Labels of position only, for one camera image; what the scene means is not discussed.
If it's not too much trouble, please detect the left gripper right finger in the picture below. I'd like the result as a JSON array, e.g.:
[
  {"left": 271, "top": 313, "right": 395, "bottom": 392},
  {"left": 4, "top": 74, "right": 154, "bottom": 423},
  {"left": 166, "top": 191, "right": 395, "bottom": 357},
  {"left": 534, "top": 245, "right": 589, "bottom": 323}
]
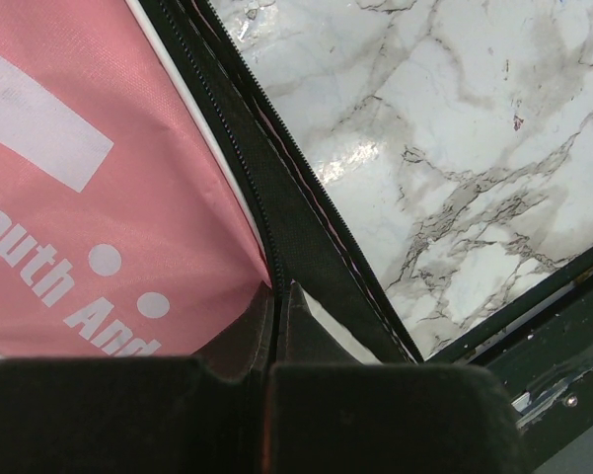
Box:
[{"left": 268, "top": 284, "right": 531, "bottom": 473}]

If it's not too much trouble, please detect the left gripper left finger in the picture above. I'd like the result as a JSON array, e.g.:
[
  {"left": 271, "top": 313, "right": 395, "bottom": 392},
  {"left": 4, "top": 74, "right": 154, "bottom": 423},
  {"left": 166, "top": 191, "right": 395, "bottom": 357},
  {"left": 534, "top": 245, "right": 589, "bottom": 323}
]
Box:
[{"left": 0, "top": 286, "right": 275, "bottom": 473}]

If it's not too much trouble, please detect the pink racket cover bag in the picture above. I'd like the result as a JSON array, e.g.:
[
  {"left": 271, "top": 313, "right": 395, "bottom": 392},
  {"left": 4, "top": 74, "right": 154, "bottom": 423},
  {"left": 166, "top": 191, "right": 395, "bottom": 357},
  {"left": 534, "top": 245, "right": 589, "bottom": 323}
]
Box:
[{"left": 0, "top": 1, "right": 421, "bottom": 374}]

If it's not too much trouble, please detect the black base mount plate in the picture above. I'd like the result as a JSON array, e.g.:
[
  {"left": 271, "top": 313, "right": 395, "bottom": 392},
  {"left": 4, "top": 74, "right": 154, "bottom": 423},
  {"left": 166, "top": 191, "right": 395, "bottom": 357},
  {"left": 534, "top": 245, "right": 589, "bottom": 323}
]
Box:
[{"left": 430, "top": 247, "right": 593, "bottom": 473}]

